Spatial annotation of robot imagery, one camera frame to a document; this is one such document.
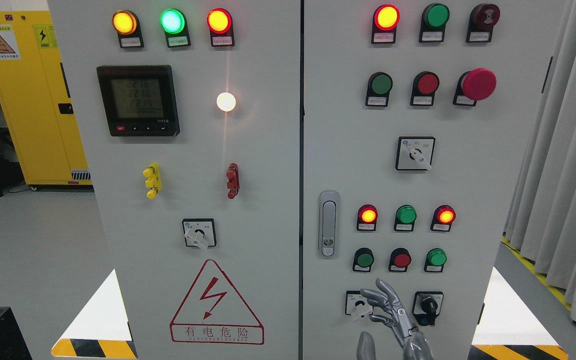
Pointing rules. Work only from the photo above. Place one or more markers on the silver robotic hand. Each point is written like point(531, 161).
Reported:
point(412, 341)

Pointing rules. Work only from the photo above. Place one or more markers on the red push button lower row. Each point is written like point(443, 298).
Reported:
point(400, 259)

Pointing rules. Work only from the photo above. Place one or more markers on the red push button row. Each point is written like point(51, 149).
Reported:
point(425, 84)
point(400, 259)

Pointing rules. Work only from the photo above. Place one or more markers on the green push button lower right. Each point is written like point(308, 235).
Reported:
point(435, 260)

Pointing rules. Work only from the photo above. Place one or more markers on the green start button lower left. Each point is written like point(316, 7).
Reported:
point(363, 260)

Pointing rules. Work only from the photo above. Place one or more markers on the red push button upper row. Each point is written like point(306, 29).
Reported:
point(425, 84)

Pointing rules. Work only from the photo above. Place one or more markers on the green push button upper row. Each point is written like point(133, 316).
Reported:
point(378, 89)

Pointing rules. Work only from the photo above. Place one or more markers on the red emergency stop button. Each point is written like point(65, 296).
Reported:
point(473, 86)

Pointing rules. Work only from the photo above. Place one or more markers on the green indicator light lower middle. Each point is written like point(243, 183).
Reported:
point(405, 217)

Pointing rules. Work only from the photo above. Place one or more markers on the green indicator light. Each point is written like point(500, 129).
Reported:
point(175, 28)
point(433, 23)
point(405, 217)

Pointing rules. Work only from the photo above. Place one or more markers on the red indicator light lower right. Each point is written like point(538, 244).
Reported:
point(443, 218)

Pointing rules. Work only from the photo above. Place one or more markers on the red indicator light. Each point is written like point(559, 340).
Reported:
point(443, 218)
point(384, 24)
point(367, 218)
point(220, 25)

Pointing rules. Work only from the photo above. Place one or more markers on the red indicator light lower left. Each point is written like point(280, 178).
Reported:
point(367, 218)

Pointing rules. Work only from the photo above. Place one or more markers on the grey curtain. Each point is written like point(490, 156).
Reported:
point(541, 224)

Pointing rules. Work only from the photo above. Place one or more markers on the red electrical danger sticker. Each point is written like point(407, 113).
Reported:
point(213, 311)

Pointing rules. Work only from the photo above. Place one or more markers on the red terminal connector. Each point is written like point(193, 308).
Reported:
point(233, 180)

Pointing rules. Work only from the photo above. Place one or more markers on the grey electrical control cabinet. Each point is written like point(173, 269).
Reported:
point(299, 70)

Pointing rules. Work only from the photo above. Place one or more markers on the white lit indicator light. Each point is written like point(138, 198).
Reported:
point(226, 101)

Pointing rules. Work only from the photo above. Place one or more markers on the yellow terminal connector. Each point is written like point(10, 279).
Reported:
point(153, 180)

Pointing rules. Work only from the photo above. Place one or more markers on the green indicator light top right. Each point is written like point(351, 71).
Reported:
point(433, 23)

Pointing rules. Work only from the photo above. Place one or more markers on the red indicator light top right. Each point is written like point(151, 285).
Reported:
point(384, 24)

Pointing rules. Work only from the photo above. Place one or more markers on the dark red buzzer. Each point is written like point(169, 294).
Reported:
point(482, 21)

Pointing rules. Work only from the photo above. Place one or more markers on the black digital power meter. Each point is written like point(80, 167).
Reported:
point(139, 100)

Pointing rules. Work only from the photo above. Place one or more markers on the red indicator light top left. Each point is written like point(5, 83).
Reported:
point(220, 25)

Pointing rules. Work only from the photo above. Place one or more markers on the green indicator light top left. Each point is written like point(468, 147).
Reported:
point(175, 28)

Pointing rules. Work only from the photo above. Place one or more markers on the amber indicator light top left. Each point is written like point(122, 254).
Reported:
point(127, 26)

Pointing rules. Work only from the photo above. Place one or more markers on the yellow safety storage cabinet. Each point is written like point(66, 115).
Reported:
point(36, 102)

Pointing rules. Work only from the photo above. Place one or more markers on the black key selector switch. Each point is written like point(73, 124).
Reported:
point(427, 307)

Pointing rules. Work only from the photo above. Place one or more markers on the small white selector switch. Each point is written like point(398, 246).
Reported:
point(357, 306)

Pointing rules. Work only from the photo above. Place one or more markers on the silver door latch handle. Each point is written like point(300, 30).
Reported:
point(327, 222)

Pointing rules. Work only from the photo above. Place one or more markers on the large white selector switch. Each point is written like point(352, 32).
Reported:
point(414, 153)

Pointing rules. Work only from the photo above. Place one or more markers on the left door selector switch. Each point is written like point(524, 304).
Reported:
point(199, 233)

